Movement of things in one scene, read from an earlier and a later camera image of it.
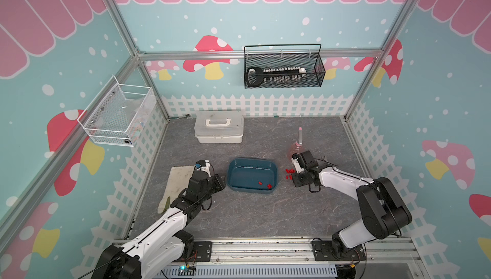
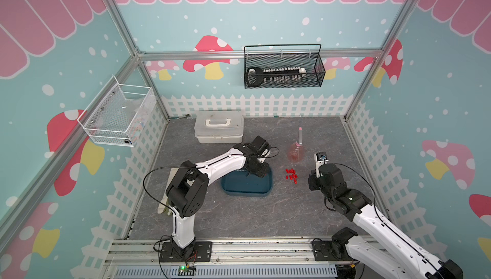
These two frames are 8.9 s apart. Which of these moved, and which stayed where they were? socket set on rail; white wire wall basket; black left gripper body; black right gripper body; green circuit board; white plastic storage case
Moved: black left gripper body; black right gripper body
Stayed: socket set on rail; white wire wall basket; green circuit board; white plastic storage case
